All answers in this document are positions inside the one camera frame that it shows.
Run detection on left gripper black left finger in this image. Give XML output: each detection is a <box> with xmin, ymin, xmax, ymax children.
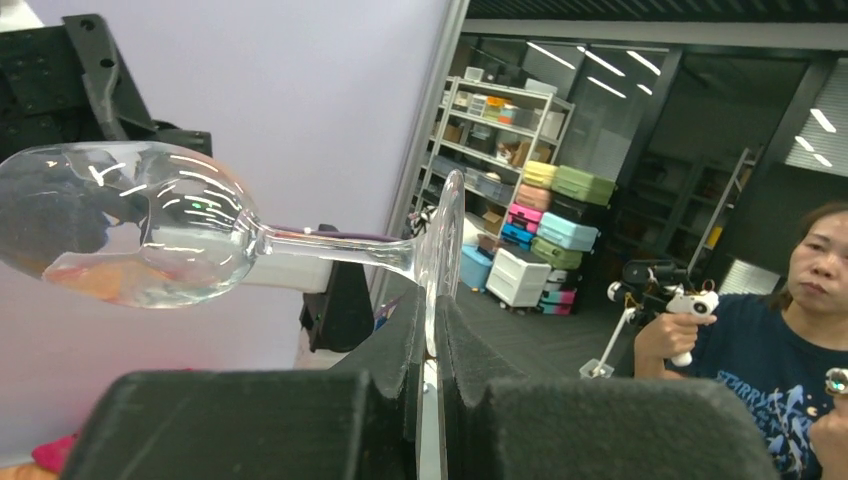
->
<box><xmin>62</xmin><ymin>287</ymin><xmax>426</xmax><ymax>480</ymax></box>

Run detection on storage shelf with boxes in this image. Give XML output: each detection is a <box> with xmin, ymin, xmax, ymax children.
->
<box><xmin>411</xmin><ymin>76</ymin><xmax>576</xmax><ymax>211</ymax></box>

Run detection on pink cloth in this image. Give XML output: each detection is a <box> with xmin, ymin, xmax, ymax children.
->
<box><xmin>31</xmin><ymin>433</ymin><xmax>79</xmax><ymax>474</ymax></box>

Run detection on wine glass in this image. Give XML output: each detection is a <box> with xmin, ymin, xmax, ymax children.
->
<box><xmin>1</xmin><ymin>141</ymin><xmax>465</xmax><ymax>355</ymax></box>

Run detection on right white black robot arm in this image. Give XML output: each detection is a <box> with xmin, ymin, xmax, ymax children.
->
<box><xmin>1</xmin><ymin>14</ymin><xmax>273</xmax><ymax>309</ymax></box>

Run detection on white teleoperation handle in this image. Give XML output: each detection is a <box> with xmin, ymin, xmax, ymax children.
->
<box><xmin>579</xmin><ymin>259</ymin><xmax>719</xmax><ymax>379</ymax></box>

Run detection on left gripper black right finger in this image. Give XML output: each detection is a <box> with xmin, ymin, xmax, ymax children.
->
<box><xmin>435</xmin><ymin>297</ymin><xmax>776</xmax><ymax>479</ymax></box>

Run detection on woman in dark shirt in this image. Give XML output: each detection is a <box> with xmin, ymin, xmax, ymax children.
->
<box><xmin>633</xmin><ymin>202</ymin><xmax>847</xmax><ymax>479</ymax></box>

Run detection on stacked coloured plastic cases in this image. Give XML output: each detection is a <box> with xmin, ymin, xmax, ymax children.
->
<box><xmin>464</xmin><ymin>162</ymin><xmax>617</xmax><ymax>315</ymax></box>

